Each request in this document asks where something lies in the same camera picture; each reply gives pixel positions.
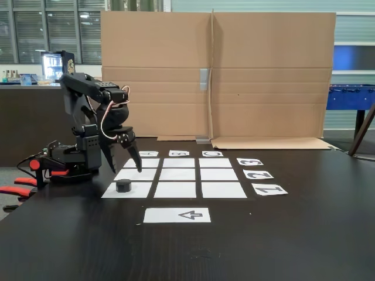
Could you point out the black round token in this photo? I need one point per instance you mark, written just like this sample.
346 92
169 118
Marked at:
123 186

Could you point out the white paper grid square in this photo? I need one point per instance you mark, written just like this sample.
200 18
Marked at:
177 174
150 163
149 175
224 190
215 163
178 163
175 190
140 191
219 174

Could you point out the paper label letter A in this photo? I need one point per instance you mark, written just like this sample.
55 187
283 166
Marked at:
142 155

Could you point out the paper label letter B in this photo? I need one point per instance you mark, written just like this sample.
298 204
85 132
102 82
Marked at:
173 155

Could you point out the large brown cardboard sheet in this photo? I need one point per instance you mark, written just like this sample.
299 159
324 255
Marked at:
272 73
155 58

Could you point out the black red bar clamp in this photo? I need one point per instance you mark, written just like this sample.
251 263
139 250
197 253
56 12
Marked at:
39 169

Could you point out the paper label letter C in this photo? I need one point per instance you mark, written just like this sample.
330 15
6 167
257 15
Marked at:
205 155

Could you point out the lit black mini fridge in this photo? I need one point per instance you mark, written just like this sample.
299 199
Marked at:
55 65

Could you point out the white arrow paper sheet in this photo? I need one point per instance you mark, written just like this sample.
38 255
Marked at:
161 216

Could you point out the dark wooden counter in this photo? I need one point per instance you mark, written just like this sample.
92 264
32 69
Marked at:
32 123

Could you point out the blue box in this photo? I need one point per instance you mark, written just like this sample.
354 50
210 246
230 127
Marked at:
27 79

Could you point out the paper label number 3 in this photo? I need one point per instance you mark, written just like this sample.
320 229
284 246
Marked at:
240 164

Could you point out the paper label number 2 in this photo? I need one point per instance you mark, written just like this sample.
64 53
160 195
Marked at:
249 177

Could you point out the paper label number 1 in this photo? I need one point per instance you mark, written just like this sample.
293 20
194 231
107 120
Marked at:
259 192

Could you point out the blue foosball table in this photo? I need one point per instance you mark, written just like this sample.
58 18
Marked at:
348 99

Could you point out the brown wooden leg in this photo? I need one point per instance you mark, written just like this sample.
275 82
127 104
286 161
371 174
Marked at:
361 131

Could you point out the grey duct tape strip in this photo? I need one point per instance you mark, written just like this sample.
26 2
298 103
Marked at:
203 140
204 79

